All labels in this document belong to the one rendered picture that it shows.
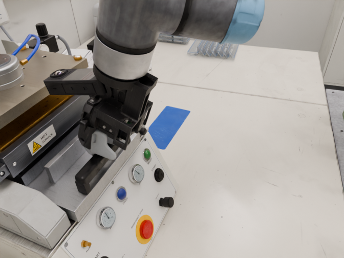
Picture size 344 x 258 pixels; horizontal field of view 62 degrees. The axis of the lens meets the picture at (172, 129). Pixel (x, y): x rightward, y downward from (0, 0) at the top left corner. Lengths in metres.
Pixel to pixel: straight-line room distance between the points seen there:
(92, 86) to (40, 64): 0.23
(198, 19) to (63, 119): 0.34
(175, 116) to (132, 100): 0.64
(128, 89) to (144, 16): 0.11
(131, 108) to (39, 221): 0.23
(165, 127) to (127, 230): 0.45
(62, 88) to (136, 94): 0.13
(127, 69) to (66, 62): 0.28
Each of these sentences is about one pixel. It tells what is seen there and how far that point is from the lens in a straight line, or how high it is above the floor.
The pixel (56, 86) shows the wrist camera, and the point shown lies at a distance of 0.47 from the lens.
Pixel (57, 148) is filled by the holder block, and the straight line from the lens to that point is 0.60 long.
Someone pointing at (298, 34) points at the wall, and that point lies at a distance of 3.04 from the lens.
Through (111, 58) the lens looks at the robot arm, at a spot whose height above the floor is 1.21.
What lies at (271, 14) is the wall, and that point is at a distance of 2.98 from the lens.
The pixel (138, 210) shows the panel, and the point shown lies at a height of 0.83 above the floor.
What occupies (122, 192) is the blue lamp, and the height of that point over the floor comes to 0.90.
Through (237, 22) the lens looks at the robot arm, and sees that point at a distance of 0.36.
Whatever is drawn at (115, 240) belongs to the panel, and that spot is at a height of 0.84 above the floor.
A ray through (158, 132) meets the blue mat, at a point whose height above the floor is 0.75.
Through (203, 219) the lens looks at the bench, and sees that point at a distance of 0.73.
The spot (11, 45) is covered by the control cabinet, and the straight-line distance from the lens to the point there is 0.80.
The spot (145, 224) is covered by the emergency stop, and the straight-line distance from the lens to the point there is 0.66.
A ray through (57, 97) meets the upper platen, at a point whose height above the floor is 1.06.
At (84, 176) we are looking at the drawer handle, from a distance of 0.49.
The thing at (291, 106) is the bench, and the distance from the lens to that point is 1.15.
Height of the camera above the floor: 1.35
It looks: 38 degrees down
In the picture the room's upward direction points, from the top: 2 degrees counter-clockwise
